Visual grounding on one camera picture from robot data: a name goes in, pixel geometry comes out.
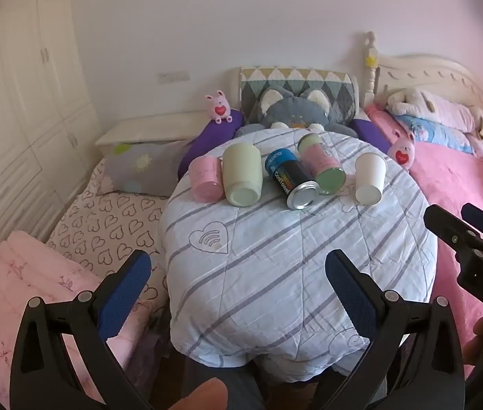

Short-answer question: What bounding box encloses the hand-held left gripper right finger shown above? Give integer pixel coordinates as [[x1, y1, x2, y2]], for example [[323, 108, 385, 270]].
[[316, 249, 467, 410]]

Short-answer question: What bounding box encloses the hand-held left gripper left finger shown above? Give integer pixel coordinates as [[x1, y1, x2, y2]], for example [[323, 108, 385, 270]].
[[10, 250, 153, 410]]

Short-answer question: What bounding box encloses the white cup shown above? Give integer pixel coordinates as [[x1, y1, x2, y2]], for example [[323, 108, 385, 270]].
[[354, 152, 387, 205]]

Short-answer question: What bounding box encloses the pink cup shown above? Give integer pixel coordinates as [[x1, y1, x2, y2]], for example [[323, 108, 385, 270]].
[[189, 156, 224, 202]]

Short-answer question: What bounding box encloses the pale green cup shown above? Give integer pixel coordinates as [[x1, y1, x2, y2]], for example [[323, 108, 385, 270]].
[[222, 142, 264, 207]]

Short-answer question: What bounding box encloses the person's left hand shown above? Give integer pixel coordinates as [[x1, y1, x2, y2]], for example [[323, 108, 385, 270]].
[[180, 381, 229, 410]]

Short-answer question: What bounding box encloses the pink bed blanket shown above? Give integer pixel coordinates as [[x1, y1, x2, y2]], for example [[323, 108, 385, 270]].
[[364, 103, 483, 353]]

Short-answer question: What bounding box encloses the heart print bed sheet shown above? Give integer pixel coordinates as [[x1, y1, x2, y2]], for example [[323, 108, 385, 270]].
[[46, 157, 174, 308]]

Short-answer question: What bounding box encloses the grey striped white quilt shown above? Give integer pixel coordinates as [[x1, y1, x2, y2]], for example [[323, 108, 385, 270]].
[[159, 130, 439, 384]]

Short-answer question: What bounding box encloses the pink rabbit toy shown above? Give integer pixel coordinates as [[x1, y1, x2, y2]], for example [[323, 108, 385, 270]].
[[386, 132, 416, 165], [204, 90, 234, 125]]

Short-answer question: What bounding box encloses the blue cartoon pillow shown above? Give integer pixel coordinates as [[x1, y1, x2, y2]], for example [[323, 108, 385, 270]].
[[394, 113, 476, 155]]

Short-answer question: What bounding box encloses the pink folded floral blanket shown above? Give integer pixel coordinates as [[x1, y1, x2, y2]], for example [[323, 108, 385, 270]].
[[0, 230, 157, 410]]

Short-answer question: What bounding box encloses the purple bolster pillow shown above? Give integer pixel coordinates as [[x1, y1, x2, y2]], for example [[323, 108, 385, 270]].
[[177, 109, 245, 180], [350, 118, 397, 155]]

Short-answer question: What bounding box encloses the white plush dog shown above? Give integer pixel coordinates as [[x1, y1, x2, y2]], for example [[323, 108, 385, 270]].
[[386, 87, 478, 134]]

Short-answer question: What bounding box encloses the grey flower pillow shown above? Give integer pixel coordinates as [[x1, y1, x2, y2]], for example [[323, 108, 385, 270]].
[[96, 140, 191, 196]]

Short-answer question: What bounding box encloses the blue and black can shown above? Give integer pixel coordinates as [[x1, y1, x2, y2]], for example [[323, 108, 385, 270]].
[[265, 148, 320, 211]]

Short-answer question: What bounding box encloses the pink and green can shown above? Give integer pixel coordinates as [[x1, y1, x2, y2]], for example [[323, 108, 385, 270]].
[[297, 133, 347, 195]]

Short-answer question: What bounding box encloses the cream wooden bed headboard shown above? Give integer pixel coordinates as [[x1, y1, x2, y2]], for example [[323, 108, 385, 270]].
[[362, 31, 483, 138]]

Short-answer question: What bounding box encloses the white pillow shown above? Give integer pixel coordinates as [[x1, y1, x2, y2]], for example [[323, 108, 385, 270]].
[[95, 110, 213, 147]]

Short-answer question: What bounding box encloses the grey cat plush pillow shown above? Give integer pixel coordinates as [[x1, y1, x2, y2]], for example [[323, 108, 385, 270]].
[[235, 85, 361, 138]]

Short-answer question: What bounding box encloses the diamond patterned quilted cushion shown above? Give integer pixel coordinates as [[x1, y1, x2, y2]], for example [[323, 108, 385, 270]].
[[239, 67, 360, 117]]

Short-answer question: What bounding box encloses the white wardrobe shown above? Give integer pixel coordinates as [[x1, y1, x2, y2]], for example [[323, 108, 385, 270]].
[[0, 0, 106, 248]]

